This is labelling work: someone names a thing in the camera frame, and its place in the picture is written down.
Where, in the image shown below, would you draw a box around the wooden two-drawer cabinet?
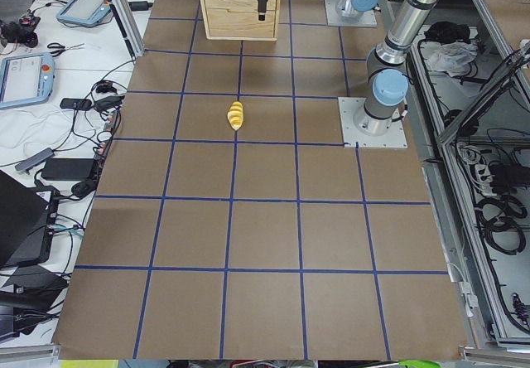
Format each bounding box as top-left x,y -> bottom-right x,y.
200,0 -> 281,41

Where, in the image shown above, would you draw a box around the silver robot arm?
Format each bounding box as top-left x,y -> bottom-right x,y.
354,0 -> 438,136

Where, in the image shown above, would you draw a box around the yellow toy croissant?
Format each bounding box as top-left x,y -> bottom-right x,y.
227,101 -> 244,131

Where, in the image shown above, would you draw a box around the far teach pendant tablet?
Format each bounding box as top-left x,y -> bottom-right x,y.
55,0 -> 111,28

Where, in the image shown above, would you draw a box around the teach pendant tablet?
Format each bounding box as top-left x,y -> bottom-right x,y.
55,0 -> 111,28
1,52 -> 55,109

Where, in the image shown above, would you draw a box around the white crumpled cloth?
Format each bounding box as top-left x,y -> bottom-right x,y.
426,42 -> 478,77

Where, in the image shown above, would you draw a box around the small black electronics gadget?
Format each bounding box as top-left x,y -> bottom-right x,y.
1,10 -> 41,48

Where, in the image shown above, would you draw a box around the near teach pendant tablet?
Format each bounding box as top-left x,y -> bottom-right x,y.
1,52 -> 55,109

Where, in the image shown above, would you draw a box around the grey usb hub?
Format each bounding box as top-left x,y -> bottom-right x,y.
15,148 -> 55,172

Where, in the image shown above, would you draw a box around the black power brick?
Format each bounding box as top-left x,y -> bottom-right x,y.
41,158 -> 94,181

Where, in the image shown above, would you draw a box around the black laptop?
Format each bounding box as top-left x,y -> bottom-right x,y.
1,172 -> 59,269

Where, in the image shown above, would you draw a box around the rear arm base plate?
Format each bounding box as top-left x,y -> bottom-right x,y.
325,0 -> 377,27

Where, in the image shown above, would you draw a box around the aluminium frame post left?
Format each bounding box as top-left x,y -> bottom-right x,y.
107,0 -> 145,60

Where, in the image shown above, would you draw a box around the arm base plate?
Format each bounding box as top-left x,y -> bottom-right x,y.
338,97 -> 408,149

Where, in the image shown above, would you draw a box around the black-handled scissors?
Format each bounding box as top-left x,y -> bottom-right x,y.
46,42 -> 84,57

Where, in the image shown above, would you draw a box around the black coiled cables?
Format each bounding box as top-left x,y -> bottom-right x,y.
474,193 -> 525,257

